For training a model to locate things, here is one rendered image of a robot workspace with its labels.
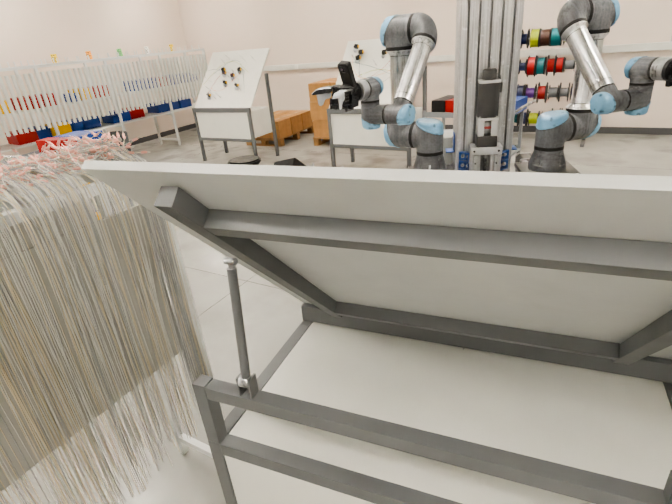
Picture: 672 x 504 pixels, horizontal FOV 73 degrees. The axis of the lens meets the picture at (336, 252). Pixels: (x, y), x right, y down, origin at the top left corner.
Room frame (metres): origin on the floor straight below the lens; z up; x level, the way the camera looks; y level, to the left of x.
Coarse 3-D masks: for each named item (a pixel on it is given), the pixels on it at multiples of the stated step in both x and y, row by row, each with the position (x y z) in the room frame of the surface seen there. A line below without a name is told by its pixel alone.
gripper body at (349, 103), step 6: (342, 84) 1.73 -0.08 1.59; (360, 84) 1.75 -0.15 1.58; (336, 90) 1.68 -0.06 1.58; (360, 90) 1.74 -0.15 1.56; (348, 96) 1.69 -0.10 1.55; (354, 96) 1.74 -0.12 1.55; (360, 96) 1.74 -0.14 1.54; (330, 102) 1.70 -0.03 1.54; (336, 102) 1.69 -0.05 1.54; (348, 102) 1.69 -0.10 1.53; (354, 102) 1.74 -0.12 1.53; (330, 108) 1.71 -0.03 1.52; (336, 108) 1.69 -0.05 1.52; (342, 108) 1.68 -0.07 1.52; (348, 108) 1.71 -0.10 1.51
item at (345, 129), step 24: (360, 48) 6.64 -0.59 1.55; (384, 48) 6.43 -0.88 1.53; (360, 72) 6.38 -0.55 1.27; (384, 72) 6.18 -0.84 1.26; (384, 96) 5.95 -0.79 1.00; (336, 120) 6.18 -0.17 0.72; (360, 120) 5.99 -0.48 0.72; (336, 144) 6.18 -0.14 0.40; (360, 144) 6.00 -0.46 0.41; (384, 144) 5.81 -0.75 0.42
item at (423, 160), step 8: (416, 152) 1.99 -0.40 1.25; (440, 152) 1.93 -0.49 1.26; (416, 160) 1.97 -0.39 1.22; (424, 160) 1.93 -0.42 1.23; (432, 160) 1.92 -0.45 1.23; (440, 160) 1.93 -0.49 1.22; (416, 168) 1.95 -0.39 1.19; (424, 168) 1.92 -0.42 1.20; (432, 168) 1.91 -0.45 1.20; (440, 168) 1.93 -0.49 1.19
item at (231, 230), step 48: (240, 240) 0.88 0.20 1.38; (288, 240) 0.73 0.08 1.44; (336, 240) 0.68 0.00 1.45; (384, 240) 0.65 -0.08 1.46; (432, 240) 0.62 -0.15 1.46; (480, 240) 0.59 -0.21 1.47; (528, 240) 0.57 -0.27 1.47; (576, 240) 0.55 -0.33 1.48; (624, 240) 0.53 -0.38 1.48; (288, 288) 1.09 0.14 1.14; (480, 336) 1.07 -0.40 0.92; (528, 336) 1.02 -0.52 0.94
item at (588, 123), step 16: (592, 0) 1.85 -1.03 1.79; (608, 0) 1.87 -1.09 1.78; (592, 16) 1.84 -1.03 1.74; (608, 16) 1.85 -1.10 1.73; (592, 32) 1.86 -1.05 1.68; (608, 32) 1.86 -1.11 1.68; (576, 64) 1.92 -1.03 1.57; (576, 80) 1.90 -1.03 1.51; (576, 96) 1.89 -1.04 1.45; (576, 112) 1.87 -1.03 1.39; (592, 112) 1.85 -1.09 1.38; (576, 128) 1.84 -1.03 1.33; (592, 128) 1.86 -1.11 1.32
